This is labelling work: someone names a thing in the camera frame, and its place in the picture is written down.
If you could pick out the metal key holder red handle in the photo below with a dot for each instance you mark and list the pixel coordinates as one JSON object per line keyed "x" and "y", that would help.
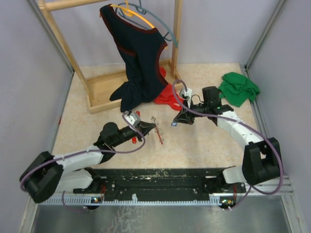
{"x": 158, "y": 130}

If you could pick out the white toothed cable duct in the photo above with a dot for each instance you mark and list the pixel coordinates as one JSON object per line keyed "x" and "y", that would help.
{"x": 94, "y": 201}

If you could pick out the wooden clothes rack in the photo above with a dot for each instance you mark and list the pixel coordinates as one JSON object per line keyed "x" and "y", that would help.
{"x": 99, "y": 88}

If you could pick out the red cloth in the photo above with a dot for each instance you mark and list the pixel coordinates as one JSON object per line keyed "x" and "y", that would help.
{"x": 163, "y": 90}

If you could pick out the dark navy shirt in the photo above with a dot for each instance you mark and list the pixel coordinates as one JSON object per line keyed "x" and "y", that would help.
{"x": 140, "y": 50}

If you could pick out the yellow hanger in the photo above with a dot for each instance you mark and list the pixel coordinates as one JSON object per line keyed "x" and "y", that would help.
{"x": 130, "y": 30}

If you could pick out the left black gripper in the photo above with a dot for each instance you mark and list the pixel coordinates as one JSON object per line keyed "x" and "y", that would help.
{"x": 145, "y": 127}

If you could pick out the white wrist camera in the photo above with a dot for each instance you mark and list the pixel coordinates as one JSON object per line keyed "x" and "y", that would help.
{"x": 185, "y": 93}
{"x": 132, "y": 118}

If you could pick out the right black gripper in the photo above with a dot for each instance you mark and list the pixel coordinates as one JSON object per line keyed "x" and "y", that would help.
{"x": 187, "y": 118}

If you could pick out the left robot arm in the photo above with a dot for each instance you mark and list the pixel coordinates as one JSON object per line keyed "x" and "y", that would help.
{"x": 49, "y": 174}

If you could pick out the green cloth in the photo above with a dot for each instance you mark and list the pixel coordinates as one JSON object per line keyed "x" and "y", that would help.
{"x": 237, "y": 88}

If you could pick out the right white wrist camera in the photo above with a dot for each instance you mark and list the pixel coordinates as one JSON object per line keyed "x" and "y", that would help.
{"x": 185, "y": 93}

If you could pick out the teal hanger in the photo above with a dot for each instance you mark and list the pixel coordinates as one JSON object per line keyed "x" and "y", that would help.
{"x": 158, "y": 21}

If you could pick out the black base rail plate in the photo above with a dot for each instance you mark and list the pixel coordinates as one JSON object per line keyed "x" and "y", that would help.
{"x": 159, "y": 184}

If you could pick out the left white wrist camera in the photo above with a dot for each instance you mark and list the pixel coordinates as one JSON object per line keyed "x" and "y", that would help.
{"x": 132, "y": 118}

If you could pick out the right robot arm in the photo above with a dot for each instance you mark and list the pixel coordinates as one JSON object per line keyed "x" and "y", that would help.
{"x": 261, "y": 156}

